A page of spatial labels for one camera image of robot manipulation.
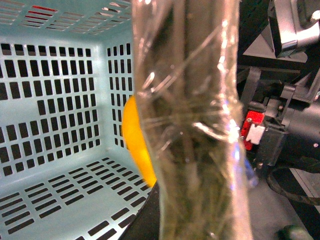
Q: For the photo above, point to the grey basket handle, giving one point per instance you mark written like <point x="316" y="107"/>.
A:
<point x="185" y="73"/>

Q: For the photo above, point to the light blue plastic basket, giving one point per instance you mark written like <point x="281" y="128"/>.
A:
<point x="66" y="72"/>

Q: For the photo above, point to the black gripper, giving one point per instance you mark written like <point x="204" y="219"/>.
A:
<point x="279" y="83"/>

